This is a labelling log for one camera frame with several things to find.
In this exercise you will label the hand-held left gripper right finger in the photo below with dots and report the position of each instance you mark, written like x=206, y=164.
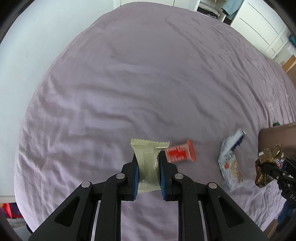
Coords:
x=162, y=179

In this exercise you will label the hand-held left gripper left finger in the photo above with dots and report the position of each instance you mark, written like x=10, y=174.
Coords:
x=136, y=179

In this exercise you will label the teal cloth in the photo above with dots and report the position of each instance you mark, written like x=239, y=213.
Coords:
x=231, y=7

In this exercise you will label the green tray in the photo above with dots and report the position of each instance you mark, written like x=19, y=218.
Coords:
x=276, y=124

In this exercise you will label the beige snack packet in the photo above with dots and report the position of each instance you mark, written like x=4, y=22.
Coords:
x=148, y=160

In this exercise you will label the white wardrobe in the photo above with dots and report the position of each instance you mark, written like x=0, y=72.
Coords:
x=259, y=25

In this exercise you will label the cardboard box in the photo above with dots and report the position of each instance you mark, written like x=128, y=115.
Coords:
x=291, y=63

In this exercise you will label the small red snack packet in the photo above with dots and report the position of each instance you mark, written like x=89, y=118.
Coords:
x=180, y=154

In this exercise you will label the brown snack packet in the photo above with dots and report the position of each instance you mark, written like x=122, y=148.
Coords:
x=269, y=153

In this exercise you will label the folded clothes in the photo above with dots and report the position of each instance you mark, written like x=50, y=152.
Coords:
x=209, y=9

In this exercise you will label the white and blue snack packet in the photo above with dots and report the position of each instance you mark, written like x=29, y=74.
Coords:
x=230, y=162

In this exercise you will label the brown electric kettle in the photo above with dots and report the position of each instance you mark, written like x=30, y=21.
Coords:
x=277, y=136

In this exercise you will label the red cloth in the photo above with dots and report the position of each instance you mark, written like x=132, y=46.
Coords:
x=12, y=211

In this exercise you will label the person's blue clothing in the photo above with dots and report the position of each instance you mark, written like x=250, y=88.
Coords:
x=286, y=213

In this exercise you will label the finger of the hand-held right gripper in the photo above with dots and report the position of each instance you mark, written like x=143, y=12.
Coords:
x=276, y=172
x=291, y=164

